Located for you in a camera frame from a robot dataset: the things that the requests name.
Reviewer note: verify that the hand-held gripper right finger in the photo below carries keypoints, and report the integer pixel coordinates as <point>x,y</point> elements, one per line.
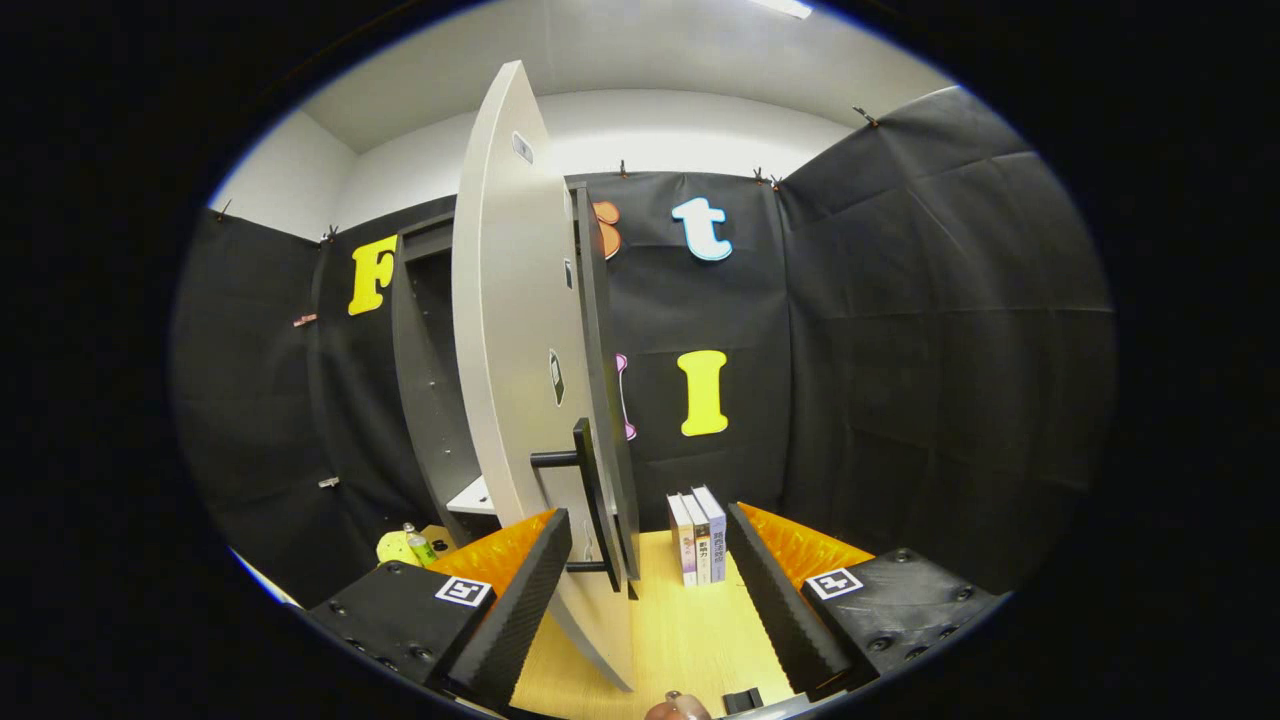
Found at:
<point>780,615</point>

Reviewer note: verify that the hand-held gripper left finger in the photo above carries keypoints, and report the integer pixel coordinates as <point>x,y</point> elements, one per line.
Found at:
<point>520,615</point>

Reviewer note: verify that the dark grey shoe cabinet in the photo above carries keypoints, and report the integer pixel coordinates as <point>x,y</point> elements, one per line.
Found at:
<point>430,380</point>

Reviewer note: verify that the beige shoe cabinet door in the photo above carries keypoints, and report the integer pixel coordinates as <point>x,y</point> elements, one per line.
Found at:
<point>510,350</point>

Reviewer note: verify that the white cabinet shelf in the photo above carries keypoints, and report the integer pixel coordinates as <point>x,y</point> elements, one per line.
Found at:
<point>472,498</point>

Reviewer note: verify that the pale blue spine book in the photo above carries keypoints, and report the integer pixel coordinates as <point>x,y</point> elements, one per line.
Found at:
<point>716,540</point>

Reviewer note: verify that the dark orange spine book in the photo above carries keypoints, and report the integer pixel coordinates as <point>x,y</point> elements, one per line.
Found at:
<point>700,545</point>

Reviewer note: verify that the white spine book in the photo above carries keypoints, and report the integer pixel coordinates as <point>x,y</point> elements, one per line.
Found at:
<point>682,545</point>

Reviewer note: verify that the green drink bottle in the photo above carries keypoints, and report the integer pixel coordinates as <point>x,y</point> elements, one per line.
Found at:
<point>420,545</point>

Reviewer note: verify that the yellow plush toy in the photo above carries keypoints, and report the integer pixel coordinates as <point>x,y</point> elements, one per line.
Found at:
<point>393,548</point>

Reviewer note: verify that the black backdrop cloth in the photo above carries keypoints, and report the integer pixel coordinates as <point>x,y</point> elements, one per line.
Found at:
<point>900,350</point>

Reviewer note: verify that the long ceiling light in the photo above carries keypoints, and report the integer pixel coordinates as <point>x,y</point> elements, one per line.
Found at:
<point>785,6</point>

